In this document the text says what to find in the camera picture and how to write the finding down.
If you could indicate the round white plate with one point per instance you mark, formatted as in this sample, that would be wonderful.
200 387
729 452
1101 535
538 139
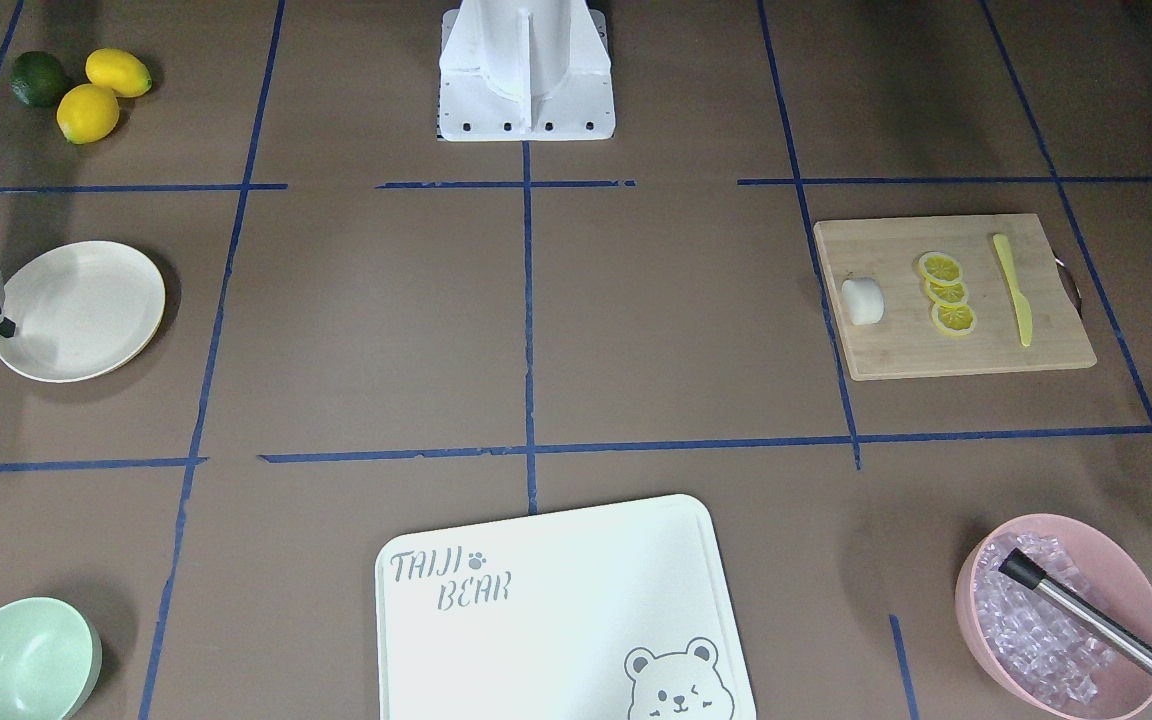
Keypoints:
81 311

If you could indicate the white bear tray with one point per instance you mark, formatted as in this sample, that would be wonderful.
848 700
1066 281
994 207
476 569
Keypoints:
619 611

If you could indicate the yellow lemon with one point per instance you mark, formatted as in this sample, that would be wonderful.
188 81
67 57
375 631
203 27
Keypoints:
88 113
120 71

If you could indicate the green lime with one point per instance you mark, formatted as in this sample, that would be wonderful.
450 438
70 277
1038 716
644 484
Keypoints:
38 80

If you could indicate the mint green bowl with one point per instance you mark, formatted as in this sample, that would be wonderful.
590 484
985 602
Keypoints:
50 659

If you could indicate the bamboo cutting board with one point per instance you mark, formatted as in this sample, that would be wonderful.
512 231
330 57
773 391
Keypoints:
906 344

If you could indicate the lemon slice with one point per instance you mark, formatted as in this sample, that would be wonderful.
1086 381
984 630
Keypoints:
954 321
946 295
940 268

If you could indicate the yellow plastic knife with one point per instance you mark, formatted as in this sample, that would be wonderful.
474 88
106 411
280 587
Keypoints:
1020 302

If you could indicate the pink bowl with ice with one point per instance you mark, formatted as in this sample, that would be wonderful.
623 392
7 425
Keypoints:
1038 652

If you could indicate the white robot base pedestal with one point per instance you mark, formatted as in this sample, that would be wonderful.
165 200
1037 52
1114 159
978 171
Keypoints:
525 71

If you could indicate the metal scoop black handle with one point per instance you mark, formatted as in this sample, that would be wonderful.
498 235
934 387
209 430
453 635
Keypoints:
1019 567

